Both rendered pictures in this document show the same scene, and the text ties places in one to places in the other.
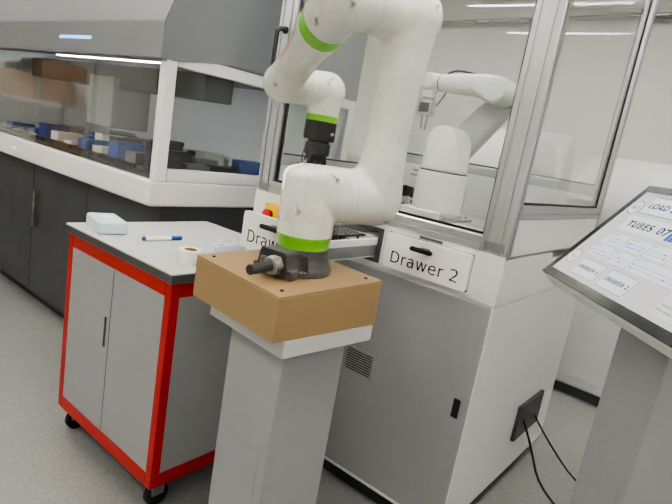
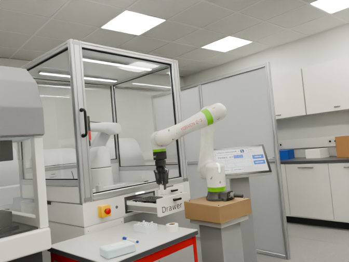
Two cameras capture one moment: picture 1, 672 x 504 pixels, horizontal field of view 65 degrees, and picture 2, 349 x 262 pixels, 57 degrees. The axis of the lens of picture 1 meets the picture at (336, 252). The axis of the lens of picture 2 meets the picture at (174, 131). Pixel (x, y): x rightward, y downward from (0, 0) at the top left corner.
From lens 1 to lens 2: 264 cm
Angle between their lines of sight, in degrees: 85
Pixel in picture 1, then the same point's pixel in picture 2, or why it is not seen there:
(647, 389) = (246, 188)
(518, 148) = (183, 147)
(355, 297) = not seen: hidden behind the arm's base
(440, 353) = (182, 224)
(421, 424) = not seen: hidden behind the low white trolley
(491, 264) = (186, 185)
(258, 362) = (233, 232)
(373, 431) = not seen: outside the picture
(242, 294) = (239, 206)
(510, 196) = (185, 161)
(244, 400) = (232, 250)
